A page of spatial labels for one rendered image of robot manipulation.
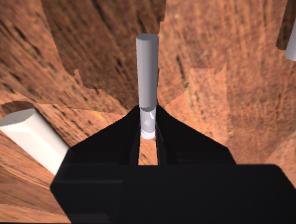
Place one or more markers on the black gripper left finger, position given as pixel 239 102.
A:
pixel 112 144

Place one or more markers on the white cylinder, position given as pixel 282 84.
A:
pixel 31 132

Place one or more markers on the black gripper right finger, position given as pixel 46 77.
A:
pixel 185 145

